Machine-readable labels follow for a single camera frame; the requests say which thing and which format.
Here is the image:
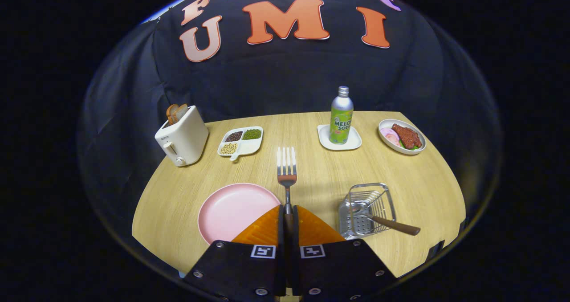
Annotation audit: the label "green metal drink bottle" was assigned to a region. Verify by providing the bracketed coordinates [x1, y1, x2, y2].
[329, 86, 354, 145]

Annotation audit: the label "pink round plate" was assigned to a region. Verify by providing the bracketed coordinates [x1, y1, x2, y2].
[198, 183, 282, 245]

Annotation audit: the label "red meat piece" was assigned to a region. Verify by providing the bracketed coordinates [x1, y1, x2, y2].
[392, 123, 423, 150]

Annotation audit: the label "pink ham slices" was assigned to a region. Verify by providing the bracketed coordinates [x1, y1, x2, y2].
[380, 127, 401, 147]

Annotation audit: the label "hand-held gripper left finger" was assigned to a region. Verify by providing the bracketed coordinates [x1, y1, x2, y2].
[183, 205, 285, 301]

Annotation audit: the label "brown toast slices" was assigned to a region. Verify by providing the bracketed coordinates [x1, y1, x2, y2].
[166, 103, 189, 125]

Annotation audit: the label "white toaster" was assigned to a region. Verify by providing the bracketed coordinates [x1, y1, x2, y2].
[155, 105, 209, 167]

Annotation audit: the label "white oval food plate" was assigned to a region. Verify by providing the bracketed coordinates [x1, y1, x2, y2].
[378, 118, 427, 155]

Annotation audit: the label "white square coaster tray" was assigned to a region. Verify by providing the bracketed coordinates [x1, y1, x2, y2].
[317, 124, 362, 151]

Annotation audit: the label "white divided dish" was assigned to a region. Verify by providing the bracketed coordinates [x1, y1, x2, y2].
[217, 126, 264, 161]

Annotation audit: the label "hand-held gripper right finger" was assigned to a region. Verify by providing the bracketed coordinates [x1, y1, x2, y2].
[292, 205, 398, 301]

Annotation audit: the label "metal fork with wooden handle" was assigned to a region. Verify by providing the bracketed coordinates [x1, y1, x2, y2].
[277, 147, 297, 258]

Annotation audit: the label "metal wire basket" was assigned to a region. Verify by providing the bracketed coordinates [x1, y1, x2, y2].
[338, 183, 397, 240]

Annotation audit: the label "metal spoon with wooden handle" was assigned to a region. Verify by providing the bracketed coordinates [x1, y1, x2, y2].
[350, 203, 421, 236]

